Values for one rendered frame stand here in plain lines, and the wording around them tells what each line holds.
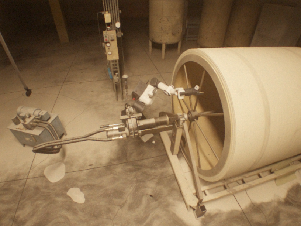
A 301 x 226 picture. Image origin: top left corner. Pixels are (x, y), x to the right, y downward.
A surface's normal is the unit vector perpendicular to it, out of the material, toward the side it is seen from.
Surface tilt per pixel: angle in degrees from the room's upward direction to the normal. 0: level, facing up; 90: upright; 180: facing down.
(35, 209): 0
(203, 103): 60
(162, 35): 90
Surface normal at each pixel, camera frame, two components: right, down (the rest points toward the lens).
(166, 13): -0.07, 0.64
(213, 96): 0.21, 0.30
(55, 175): 0.18, -0.62
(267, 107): 0.17, -0.04
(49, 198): 0.00, -0.77
